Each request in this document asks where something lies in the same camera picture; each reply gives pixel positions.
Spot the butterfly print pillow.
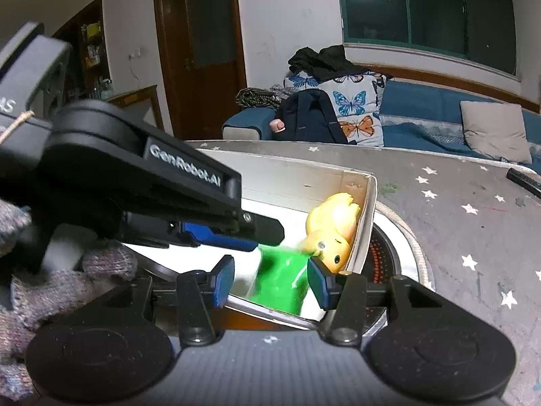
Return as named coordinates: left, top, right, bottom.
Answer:
left=283, top=71, right=390, bottom=147

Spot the black clothes pile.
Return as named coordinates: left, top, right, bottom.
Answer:
left=288, top=45, right=369, bottom=83

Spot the dark green window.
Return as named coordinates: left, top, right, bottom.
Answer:
left=340, top=0, right=516, bottom=74

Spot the wooden side table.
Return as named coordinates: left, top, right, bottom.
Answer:
left=107, top=84, right=164, bottom=130

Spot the dark wooden shelf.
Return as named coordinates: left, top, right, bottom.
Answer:
left=53, top=0, right=110, bottom=104

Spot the black remote control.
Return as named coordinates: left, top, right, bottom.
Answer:
left=506, top=168, right=541, bottom=198

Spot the round induction cooktop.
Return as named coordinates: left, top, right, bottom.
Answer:
left=363, top=200, right=436, bottom=335

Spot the green plastic snack bag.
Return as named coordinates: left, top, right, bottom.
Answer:
left=247, top=245, right=309, bottom=315

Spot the grey cardboard box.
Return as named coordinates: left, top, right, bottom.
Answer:
left=130, top=150, right=377, bottom=330

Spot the dark wooden door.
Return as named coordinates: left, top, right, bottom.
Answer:
left=154, top=0, right=247, bottom=140

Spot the beige cushion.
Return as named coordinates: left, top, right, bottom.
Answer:
left=460, top=101, right=532, bottom=164

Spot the grey knit gloved hand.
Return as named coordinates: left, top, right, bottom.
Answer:
left=1, top=224, right=138, bottom=405

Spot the large yellow rubber duck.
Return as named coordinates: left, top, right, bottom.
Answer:
left=299, top=193, right=361, bottom=273

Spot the patterned dark cloth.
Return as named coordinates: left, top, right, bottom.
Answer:
left=235, top=87, right=287, bottom=110

